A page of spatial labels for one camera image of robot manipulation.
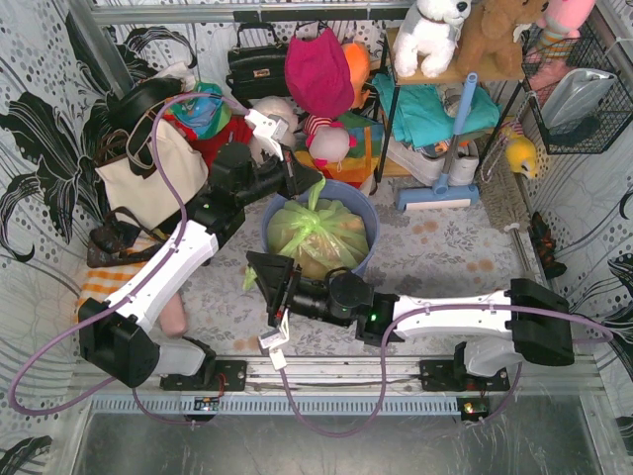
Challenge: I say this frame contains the blue plastic trash bin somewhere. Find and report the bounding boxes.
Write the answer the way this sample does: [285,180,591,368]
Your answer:
[260,179,380,277]

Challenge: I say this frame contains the green plastic trash bag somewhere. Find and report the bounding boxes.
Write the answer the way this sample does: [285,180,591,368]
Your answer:
[266,178,369,280]

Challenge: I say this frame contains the blue floor mop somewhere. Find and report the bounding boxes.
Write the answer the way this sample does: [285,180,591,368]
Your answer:
[396,72,480,212]

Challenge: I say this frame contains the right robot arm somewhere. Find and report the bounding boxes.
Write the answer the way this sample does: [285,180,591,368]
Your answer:
[246,251,575,392]

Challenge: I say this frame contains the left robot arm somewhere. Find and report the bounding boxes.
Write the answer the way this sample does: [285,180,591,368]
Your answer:
[78,143,322,390]

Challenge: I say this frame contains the rainbow striped bag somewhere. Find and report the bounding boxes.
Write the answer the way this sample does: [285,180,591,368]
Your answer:
[295,112,384,188]

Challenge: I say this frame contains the cream canvas tote bag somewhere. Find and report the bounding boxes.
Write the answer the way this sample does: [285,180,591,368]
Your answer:
[96,120,208,229]

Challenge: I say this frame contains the magenta fabric bag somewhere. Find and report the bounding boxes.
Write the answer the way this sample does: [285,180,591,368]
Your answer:
[284,27,354,119]

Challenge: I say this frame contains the white fluffy plush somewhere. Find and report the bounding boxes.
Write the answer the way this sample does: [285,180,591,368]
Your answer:
[253,96,299,150]

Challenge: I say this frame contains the pink round plush doll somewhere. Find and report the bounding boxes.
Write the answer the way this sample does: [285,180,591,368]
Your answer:
[303,115,357,169]

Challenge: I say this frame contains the colourful folded clothes stack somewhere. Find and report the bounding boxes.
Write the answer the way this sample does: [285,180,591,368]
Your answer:
[163,82,252,167]

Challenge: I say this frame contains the black leather handbag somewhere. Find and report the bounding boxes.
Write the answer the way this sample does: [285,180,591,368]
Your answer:
[226,22,290,107]

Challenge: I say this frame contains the pink case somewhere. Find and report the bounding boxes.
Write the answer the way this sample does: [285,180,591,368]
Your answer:
[158,292,188,338]

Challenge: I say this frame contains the orange plush toy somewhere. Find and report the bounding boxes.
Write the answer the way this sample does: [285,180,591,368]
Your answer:
[342,43,370,109]

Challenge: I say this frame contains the teal folded cloth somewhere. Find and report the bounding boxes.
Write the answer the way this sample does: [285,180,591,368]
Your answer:
[392,85,500,147]

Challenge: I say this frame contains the white sneakers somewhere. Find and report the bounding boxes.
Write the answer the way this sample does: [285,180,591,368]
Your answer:
[387,141,479,186]

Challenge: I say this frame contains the orange checkered cloth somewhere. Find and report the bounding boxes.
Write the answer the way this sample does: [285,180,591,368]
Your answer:
[76,263,142,309]

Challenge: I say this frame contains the white plush dog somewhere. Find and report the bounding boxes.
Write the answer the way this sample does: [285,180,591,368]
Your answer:
[394,0,472,78]

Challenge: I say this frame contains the wooden shelf rack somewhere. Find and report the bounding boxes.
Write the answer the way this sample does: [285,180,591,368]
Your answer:
[368,27,540,197]

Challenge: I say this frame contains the grey chenille duster mop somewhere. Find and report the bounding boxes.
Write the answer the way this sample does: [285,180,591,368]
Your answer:
[478,158,534,278]

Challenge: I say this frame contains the yellow plush toy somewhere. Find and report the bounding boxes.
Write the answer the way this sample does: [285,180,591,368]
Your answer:
[501,125,538,179]

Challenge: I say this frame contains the brown teddy bear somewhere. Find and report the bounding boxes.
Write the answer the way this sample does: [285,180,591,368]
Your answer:
[456,0,549,79]

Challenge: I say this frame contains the silver foil pouch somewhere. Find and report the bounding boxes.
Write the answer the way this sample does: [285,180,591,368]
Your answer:
[541,68,617,129]

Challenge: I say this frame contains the pink plush toy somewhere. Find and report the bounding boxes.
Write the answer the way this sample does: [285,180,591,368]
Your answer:
[536,0,595,49]

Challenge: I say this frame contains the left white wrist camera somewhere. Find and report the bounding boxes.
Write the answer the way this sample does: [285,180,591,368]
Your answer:
[244,109,290,164]

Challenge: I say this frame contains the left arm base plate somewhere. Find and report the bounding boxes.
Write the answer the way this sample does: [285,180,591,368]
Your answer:
[159,359,247,392]

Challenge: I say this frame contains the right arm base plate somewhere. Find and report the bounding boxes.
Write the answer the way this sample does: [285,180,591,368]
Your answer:
[419,359,510,392]

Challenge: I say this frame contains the dark brown strap bag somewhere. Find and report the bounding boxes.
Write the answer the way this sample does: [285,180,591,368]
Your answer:
[87,207,164,268]

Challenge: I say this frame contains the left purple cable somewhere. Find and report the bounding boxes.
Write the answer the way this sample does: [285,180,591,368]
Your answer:
[8,92,253,427]

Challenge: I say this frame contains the black wire basket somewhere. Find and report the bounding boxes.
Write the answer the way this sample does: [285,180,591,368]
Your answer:
[522,25,632,155]

